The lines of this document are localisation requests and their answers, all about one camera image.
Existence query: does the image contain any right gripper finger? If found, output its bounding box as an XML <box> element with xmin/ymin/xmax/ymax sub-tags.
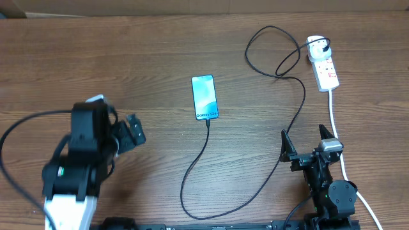
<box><xmin>319</xmin><ymin>124</ymin><xmax>334</xmax><ymax>140</ymax></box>
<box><xmin>280</xmin><ymin>129</ymin><xmax>298</xmax><ymax>162</ymax></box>

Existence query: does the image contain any black USB charging cable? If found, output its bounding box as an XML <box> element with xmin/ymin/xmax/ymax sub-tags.
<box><xmin>180</xmin><ymin>25</ymin><xmax>331</xmax><ymax>220</ymax></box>

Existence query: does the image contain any Samsung Galaxy smartphone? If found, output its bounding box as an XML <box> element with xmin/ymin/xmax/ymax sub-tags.
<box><xmin>191</xmin><ymin>75</ymin><xmax>219</xmax><ymax>120</ymax></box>

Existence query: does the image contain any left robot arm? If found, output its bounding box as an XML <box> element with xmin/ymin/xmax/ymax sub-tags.
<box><xmin>42</xmin><ymin>99</ymin><xmax>146</xmax><ymax>229</ymax></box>

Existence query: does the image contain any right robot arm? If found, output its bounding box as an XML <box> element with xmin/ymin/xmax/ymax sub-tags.
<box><xmin>280</xmin><ymin>124</ymin><xmax>360</xmax><ymax>230</ymax></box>

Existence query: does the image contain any white charger plug adapter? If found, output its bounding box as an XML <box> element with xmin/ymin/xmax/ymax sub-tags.
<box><xmin>306</xmin><ymin>35</ymin><xmax>332</xmax><ymax>63</ymax></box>

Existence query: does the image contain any white power strip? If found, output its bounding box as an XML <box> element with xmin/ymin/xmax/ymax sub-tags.
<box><xmin>312</xmin><ymin>57</ymin><xmax>339</xmax><ymax>92</ymax></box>

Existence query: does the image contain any white power strip cord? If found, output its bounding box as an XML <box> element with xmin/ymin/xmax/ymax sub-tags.
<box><xmin>327</xmin><ymin>89</ymin><xmax>384</xmax><ymax>230</ymax></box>

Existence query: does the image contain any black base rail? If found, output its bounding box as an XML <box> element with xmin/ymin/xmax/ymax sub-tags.
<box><xmin>92</xmin><ymin>217</ymin><xmax>361</xmax><ymax>230</ymax></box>

